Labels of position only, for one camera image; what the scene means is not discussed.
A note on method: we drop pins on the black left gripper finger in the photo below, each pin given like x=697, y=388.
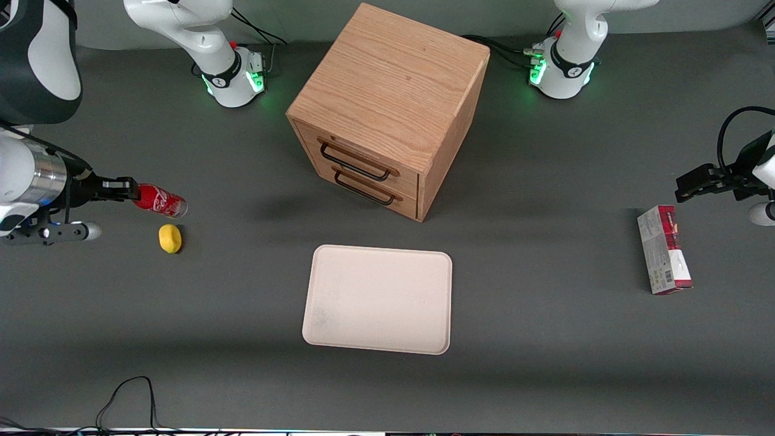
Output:
x=702, y=174
x=702, y=191

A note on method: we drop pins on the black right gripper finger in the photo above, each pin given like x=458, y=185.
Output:
x=118, y=195
x=118, y=182

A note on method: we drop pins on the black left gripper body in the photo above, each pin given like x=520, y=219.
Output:
x=740, y=175

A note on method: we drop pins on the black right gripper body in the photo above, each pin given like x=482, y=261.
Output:
x=80, y=183

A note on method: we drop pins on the red coke bottle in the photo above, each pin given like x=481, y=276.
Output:
x=160, y=201

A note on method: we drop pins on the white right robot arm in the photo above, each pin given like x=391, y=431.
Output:
x=200, y=36

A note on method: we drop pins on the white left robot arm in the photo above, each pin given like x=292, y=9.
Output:
x=572, y=66

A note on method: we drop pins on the beige rectangular tray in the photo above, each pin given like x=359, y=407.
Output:
x=378, y=300

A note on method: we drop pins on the yellow lemon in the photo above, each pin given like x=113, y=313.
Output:
x=170, y=238

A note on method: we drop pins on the red and white carton box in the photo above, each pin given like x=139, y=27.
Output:
x=663, y=251

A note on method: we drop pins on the wooden drawer cabinet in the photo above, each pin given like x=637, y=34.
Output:
x=393, y=85

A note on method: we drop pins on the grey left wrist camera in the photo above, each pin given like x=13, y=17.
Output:
x=764, y=214

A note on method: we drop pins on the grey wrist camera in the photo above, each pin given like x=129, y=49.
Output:
x=764, y=214
x=60, y=232

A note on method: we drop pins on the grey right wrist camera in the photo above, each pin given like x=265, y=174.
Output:
x=60, y=232

